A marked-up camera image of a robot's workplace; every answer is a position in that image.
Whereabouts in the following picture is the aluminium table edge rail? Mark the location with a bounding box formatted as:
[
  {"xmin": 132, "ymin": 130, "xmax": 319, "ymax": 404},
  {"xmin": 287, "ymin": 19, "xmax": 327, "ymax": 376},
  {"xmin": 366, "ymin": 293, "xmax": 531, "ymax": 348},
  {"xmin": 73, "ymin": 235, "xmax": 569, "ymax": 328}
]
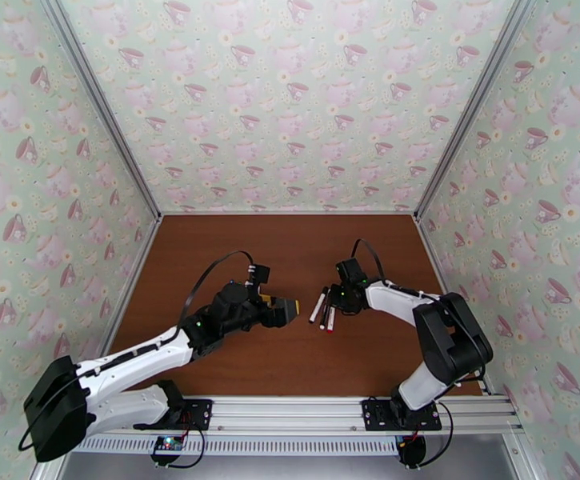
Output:
[{"xmin": 161, "ymin": 210, "xmax": 417, "ymax": 218}]

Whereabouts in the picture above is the black looped base cable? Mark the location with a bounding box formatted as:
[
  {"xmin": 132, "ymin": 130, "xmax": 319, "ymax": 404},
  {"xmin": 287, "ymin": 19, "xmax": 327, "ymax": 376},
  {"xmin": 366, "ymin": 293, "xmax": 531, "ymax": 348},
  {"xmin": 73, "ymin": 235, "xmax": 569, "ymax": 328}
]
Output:
[
  {"xmin": 409, "ymin": 403, "xmax": 454, "ymax": 469},
  {"xmin": 150, "ymin": 428, "xmax": 206, "ymax": 470}
]

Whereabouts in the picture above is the round black controller housing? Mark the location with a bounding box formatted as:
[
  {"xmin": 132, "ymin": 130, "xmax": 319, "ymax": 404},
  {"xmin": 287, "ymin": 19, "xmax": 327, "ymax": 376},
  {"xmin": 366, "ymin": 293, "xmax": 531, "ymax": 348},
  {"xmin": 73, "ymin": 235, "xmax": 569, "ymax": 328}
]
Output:
[{"xmin": 395, "ymin": 434, "xmax": 427, "ymax": 469}]

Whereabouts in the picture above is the circuit board with green light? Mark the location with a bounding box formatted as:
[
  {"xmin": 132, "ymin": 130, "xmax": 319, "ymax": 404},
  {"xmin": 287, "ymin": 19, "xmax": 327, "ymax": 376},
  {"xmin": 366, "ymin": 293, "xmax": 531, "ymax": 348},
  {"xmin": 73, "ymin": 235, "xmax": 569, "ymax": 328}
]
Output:
[{"xmin": 151, "ymin": 434, "xmax": 186, "ymax": 456}]

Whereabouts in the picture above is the aluminium corner post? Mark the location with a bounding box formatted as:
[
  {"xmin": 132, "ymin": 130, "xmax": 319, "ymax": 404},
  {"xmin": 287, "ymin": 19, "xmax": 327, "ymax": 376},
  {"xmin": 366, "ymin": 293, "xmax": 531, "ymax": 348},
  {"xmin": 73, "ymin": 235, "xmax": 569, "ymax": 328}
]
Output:
[
  {"xmin": 413, "ymin": 0, "xmax": 543, "ymax": 221},
  {"xmin": 35, "ymin": 0, "xmax": 165, "ymax": 221}
]

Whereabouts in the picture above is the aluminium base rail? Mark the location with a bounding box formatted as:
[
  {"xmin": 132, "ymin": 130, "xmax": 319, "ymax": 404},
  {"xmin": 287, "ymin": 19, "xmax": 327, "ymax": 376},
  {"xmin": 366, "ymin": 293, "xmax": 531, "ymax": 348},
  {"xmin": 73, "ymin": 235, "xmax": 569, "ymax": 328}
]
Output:
[{"xmin": 84, "ymin": 394, "xmax": 523, "ymax": 437}]

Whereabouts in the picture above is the white slotted cable duct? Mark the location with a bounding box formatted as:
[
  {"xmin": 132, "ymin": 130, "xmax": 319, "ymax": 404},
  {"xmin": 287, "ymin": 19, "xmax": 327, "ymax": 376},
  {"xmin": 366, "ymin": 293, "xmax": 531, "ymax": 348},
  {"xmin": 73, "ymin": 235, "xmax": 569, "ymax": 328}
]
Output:
[{"xmin": 77, "ymin": 435, "xmax": 405, "ymax": 456}]

